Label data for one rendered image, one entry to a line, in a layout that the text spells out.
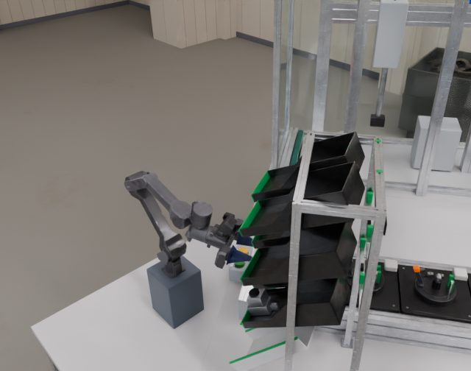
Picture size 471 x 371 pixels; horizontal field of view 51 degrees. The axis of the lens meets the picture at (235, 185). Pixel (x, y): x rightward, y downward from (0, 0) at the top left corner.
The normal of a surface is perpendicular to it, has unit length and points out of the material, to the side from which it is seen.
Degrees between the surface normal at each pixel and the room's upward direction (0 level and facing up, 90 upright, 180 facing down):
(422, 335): 90
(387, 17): 90
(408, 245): 0
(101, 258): 0
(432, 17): 90
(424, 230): 0
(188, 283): 90
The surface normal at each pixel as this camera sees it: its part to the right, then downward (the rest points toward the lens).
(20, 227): -0.03, -0.84
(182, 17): 0.66, 0.40
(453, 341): -0.22, 0.54
